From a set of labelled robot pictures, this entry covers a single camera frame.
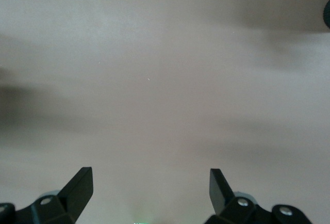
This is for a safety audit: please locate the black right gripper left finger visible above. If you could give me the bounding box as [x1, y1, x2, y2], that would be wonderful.
[0, 167, 94, 224]

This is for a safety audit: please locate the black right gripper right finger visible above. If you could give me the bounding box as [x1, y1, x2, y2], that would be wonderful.
[205, 168, 310, 224]

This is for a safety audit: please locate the black round-ended bar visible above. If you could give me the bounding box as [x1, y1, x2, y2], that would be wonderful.
[322, 0, 330, 30]

